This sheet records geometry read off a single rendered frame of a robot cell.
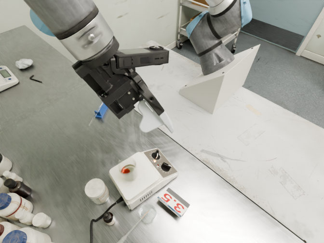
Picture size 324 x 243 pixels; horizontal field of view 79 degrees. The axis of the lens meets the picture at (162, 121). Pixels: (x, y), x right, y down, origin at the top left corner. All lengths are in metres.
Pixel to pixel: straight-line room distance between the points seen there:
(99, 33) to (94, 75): 0.07
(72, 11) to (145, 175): 0.48
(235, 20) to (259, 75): 1.99
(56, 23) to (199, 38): 0.67
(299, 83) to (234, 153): 2.19
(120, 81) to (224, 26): 0.59
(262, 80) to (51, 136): 2.37
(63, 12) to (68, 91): 0.80
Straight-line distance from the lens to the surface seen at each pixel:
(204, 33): 0.90
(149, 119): 0.38
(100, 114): 0.90
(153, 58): 0.39
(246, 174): 0.79
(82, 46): 0.32
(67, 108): 1.01
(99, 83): 0.36
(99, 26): 0.33
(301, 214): 0.82
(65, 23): 0.31
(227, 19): 0.85
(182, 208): 0.68
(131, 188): 0.63
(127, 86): 0.36
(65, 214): 0.76
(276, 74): 2.91
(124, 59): 0.36
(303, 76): 3.06
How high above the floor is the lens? 1.57
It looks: 52 degrees down
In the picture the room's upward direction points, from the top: straight up
